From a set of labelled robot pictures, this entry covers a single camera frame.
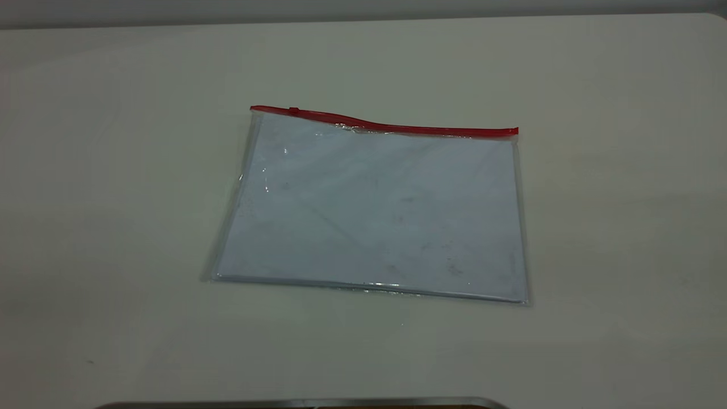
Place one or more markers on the clear plastic zip bag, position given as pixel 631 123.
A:
pixel 369 216

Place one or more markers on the grey metal bar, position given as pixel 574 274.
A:
pixel 284 404

